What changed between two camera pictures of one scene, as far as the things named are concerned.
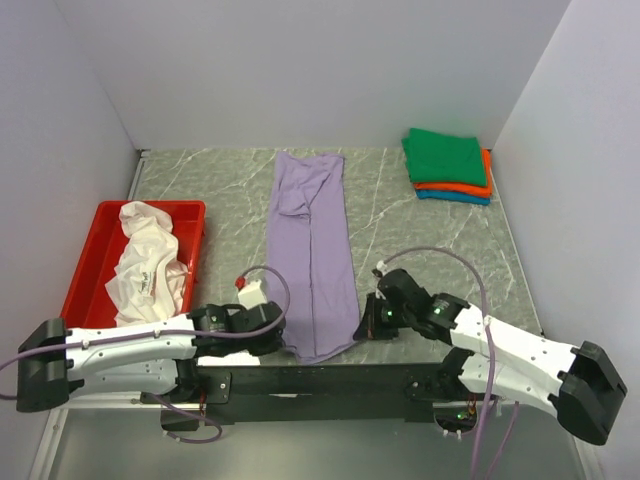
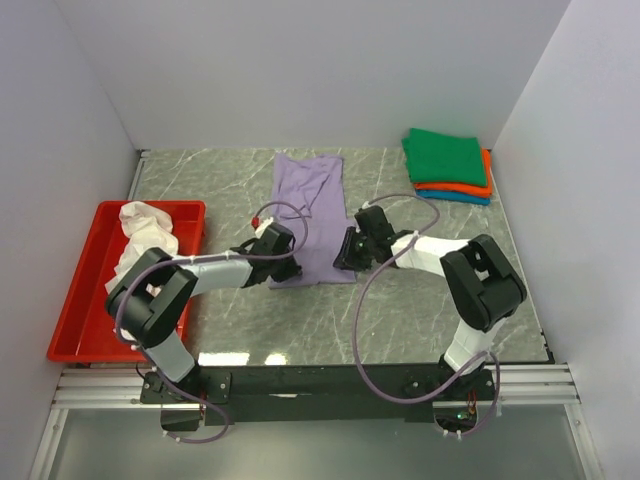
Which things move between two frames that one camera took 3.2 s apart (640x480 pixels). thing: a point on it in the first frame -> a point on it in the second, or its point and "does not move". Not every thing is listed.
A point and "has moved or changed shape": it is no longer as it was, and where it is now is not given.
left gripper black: (274, 341) -> (293, 270)
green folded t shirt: (444, 158) does not move
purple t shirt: (310, 244) has moved or changed shape
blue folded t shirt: (453, 197) does not move
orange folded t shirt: (477, 190) does not move
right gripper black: (370, 327) -> (347, 259)
